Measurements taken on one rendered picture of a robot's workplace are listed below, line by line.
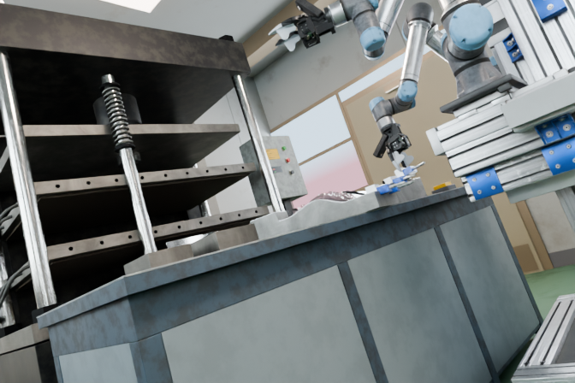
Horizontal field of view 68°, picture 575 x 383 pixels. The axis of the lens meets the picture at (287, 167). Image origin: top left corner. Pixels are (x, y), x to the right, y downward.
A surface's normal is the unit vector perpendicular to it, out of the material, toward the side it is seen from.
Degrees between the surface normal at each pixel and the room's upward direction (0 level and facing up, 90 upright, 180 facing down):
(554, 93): 90
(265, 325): 90
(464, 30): 98
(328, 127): 90
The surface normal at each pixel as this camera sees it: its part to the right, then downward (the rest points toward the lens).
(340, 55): -0.65, 0.04
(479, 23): -0.24, 0.01
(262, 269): 0.64, -0.36
